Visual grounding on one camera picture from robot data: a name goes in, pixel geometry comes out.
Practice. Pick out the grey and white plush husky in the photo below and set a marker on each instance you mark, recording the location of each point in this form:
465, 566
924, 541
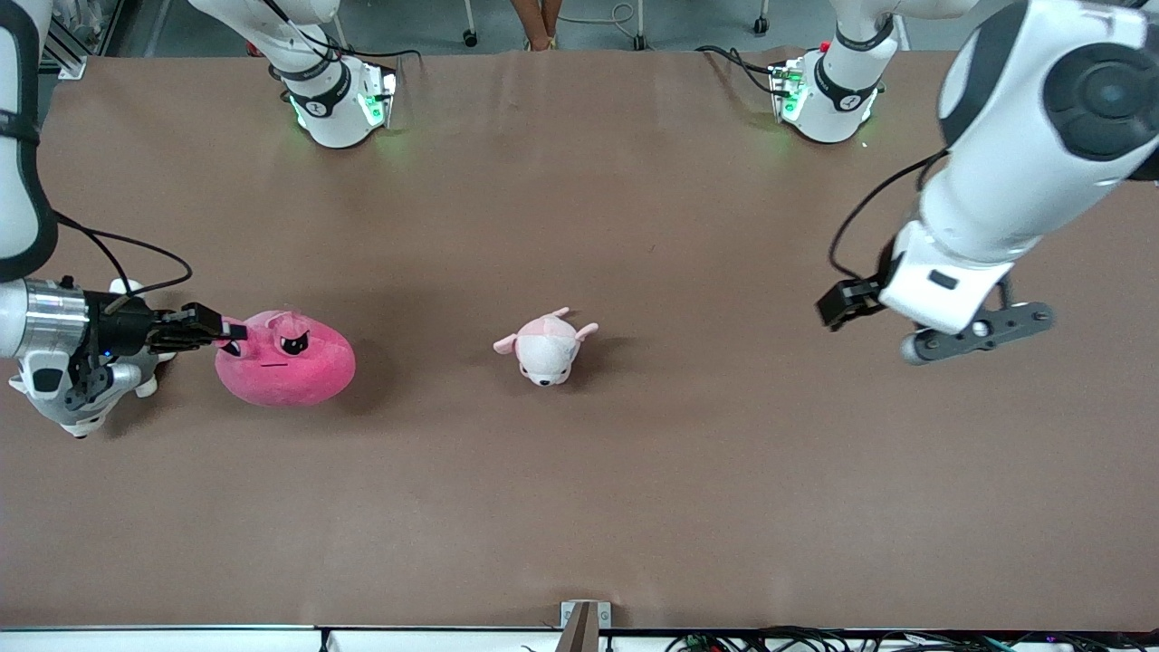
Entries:
147, 387

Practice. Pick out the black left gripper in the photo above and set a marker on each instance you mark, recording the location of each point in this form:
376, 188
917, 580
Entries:
844, 301

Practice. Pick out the white and pink plush puppy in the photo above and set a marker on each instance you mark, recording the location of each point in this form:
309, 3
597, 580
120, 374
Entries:
548, 353

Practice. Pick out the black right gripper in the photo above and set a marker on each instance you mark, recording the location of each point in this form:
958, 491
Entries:
129, 327

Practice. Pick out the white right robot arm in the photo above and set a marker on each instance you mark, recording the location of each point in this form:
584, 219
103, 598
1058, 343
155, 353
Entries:
335, 109

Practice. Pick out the round pink plush toy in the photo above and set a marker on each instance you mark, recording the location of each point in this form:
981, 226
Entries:
299, 371

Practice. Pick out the aluminium camera mount post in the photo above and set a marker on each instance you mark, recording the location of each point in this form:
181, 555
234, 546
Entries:
581, 629

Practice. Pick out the person in maroon clothes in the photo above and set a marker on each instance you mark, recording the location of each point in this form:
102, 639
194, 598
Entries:
536, 20

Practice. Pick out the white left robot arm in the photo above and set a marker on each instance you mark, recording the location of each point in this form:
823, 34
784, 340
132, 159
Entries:
1014, 181

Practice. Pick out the aluminium frame profile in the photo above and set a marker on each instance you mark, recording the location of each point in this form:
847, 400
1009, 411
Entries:
77, 45

